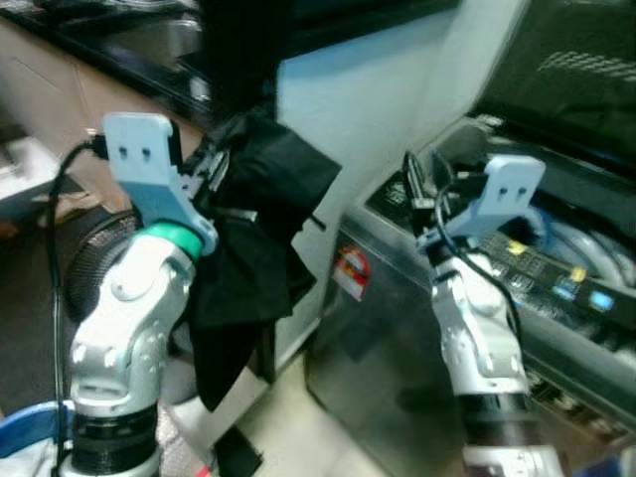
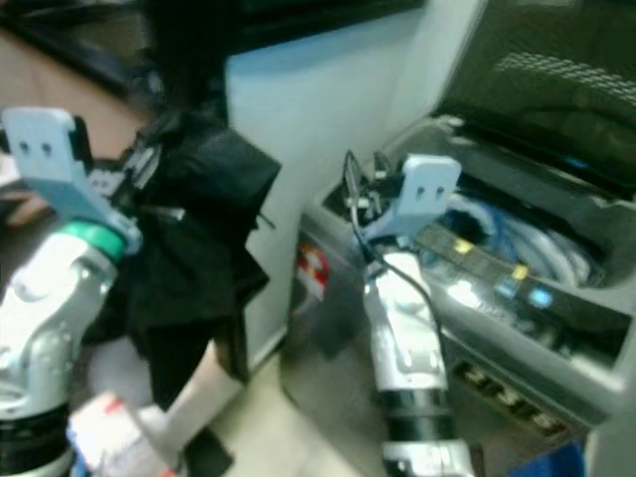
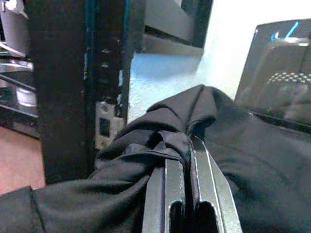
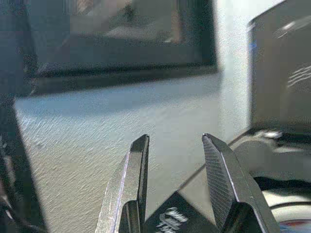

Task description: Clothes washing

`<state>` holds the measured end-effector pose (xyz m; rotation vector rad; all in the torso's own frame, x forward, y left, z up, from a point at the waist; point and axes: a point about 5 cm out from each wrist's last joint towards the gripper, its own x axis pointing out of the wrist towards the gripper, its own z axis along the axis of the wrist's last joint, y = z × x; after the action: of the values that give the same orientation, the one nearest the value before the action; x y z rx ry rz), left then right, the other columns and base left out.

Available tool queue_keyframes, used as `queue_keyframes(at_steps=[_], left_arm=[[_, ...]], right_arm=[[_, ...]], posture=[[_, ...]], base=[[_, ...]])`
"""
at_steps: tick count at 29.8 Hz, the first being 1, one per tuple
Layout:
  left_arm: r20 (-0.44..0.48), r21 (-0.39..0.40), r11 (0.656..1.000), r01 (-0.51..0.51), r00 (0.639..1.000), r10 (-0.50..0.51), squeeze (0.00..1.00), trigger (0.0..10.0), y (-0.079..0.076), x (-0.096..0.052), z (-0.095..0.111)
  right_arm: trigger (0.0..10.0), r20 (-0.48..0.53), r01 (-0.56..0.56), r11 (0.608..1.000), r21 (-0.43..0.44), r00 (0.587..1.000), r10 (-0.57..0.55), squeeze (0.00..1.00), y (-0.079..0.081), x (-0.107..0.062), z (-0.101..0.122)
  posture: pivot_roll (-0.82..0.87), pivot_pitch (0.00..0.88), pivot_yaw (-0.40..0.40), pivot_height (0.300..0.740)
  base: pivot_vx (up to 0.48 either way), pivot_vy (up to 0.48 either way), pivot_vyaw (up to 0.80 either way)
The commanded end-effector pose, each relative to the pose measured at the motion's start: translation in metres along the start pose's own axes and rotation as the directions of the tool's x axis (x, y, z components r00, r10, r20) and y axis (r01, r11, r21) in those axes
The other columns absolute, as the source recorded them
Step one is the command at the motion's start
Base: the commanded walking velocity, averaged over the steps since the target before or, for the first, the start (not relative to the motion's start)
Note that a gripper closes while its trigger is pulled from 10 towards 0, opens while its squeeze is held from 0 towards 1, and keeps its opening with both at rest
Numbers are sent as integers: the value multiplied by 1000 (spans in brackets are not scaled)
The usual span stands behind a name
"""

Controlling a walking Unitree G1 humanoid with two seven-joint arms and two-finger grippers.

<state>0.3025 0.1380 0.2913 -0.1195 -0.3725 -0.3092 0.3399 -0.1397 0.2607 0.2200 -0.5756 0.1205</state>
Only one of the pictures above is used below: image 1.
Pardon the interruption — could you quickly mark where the black garment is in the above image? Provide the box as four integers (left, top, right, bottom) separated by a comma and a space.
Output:
184, 107, 344, 413

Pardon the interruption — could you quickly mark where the silver top-load washing machine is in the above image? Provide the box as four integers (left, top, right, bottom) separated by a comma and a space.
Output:
303, 112, 636, 477

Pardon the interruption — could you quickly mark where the dark washing machine lid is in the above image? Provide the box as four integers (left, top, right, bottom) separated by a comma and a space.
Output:
470, 0, 636, 182

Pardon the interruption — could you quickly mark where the red and white sticker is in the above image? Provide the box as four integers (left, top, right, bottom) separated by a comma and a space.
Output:
333, 245, 374, 301

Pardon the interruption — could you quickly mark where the blue cloth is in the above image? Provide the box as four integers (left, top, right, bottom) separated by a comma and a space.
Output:
535, 202, 574, 256

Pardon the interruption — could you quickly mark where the black-topped wooden counter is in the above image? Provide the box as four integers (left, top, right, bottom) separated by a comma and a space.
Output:
0, 0, 460, 215

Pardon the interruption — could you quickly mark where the white box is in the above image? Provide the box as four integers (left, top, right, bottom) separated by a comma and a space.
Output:
0, 137, 63, 222

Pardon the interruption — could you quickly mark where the white packet with red print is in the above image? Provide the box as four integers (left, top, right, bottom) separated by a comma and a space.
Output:
157, 393, 217, 477

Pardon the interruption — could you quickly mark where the small black floor item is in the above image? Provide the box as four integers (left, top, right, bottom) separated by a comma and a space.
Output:
213, 427, 265, 477

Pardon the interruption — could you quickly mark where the blue laundry basket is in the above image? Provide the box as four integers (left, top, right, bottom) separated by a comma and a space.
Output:
0, 400, 73, 477

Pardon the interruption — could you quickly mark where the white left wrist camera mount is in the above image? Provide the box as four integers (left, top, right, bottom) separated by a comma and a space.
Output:
101, 112, 220, 256

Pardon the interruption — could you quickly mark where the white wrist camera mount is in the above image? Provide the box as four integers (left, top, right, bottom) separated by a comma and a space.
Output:
101, 112, 220, 256
415, 154, 549, 251

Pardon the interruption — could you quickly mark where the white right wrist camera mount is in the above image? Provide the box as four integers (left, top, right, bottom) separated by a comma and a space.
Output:
415, 154, 549, 251

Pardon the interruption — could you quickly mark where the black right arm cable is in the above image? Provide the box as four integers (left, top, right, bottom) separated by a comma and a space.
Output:
429, 194, 525, 351

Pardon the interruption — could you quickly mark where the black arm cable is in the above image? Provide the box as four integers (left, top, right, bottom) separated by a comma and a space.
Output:
429, 194, 525, 351
44, 134, 108, 477

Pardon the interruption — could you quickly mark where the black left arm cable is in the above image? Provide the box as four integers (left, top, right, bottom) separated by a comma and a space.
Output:
44, 134, 108, 477

